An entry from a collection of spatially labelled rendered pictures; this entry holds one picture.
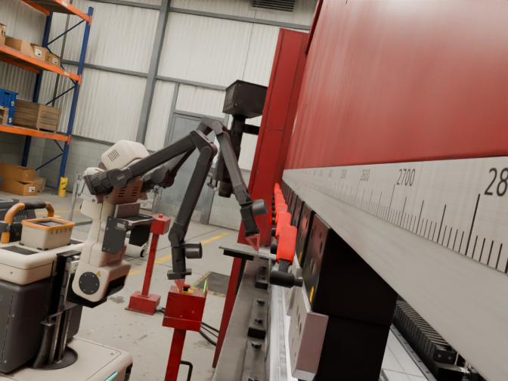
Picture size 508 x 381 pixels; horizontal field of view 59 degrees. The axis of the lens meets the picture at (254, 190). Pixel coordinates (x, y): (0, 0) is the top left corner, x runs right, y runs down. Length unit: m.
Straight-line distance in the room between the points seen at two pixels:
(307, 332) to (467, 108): 0.33
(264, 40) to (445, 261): 9.48
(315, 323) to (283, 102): 2.57
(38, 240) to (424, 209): 2.17
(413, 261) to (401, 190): 0.05
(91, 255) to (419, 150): 1.99
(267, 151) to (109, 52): 8.09
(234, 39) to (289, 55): 6.76
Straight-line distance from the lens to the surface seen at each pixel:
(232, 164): 2.16
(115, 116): 10.39
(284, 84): 3.00
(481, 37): 0.20
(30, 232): 2.32
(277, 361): 1.07
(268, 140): 2.95
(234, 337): 1.40
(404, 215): 0.23
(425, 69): 0.25
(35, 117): 9.60
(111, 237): 2.08
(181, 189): 9.61
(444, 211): 0.18
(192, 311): 1.95
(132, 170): 1.89
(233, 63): 9.64
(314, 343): 0.48
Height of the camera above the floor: 1.38
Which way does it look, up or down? 3 degrees down
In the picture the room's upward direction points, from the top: 11 degrees clockwise
